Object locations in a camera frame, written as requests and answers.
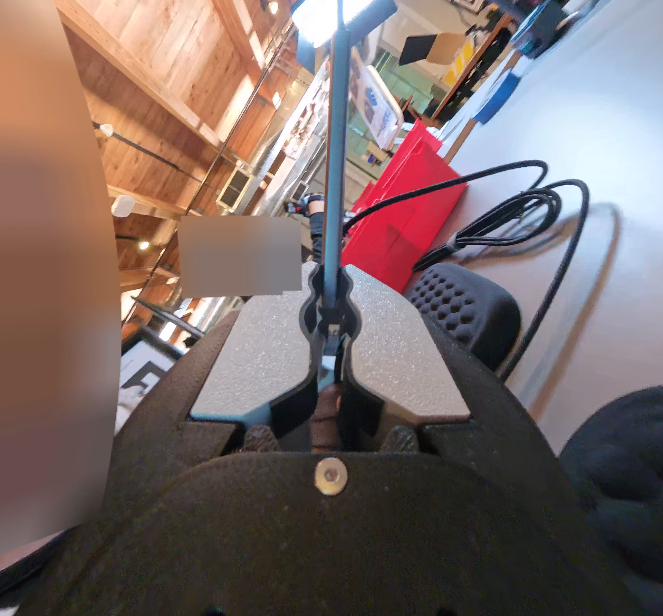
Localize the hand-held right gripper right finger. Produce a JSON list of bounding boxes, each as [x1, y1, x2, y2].
[[342, 264, 471, 428]]

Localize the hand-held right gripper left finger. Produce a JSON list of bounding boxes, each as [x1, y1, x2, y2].
[[191, 262, 320, 428]]

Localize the black usb-c cable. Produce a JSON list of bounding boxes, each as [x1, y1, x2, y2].
[[310, 159, 591, 452]]

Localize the black framed picture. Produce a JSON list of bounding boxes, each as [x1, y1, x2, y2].
[[120, 341, 183, 410]]

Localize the red plastic bin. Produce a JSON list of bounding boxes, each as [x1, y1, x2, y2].
[[341, 118, 468, 294]]

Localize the white air vent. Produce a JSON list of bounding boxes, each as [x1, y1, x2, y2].
[[217, 165, 256, 211]]

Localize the panel light on stand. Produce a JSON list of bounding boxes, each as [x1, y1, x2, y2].
[[290, 0, 428, 373]]

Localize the white display board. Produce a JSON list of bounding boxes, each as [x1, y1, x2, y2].
[[352, 63, 406, 147]]

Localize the blue white object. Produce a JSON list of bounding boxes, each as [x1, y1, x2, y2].
[[472, 68, 523, 125]]

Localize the dark clamp device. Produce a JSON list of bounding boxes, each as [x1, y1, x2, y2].
[[510, 0, 569, 60]]

